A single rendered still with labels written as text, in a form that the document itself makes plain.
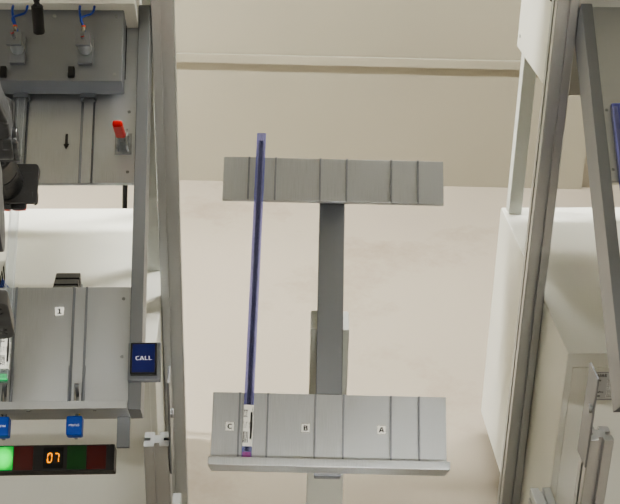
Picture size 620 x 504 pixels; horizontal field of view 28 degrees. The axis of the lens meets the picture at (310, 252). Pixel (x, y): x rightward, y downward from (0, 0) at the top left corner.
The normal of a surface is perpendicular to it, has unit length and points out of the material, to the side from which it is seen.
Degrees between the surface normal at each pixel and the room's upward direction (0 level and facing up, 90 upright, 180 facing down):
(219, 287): 0
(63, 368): 43
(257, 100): 90
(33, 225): 0
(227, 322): 0
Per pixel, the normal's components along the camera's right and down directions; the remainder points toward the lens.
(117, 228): 0.02, -0.90
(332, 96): -0.01, 0.44
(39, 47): 0.05, -0.35
